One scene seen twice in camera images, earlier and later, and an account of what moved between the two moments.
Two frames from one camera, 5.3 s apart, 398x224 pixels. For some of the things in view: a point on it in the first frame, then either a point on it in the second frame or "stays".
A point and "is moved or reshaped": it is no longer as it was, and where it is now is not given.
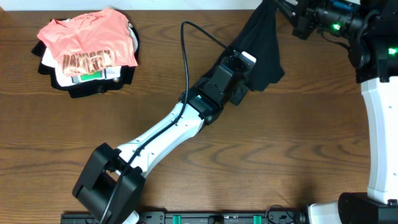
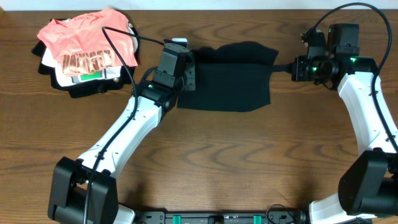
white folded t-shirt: [51, 60] stays
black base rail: [166, 217] stays
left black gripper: [242, 89] → [190, 83]
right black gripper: [303, 18] → [298, 68]
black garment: [260, 38] is moved or reshaped
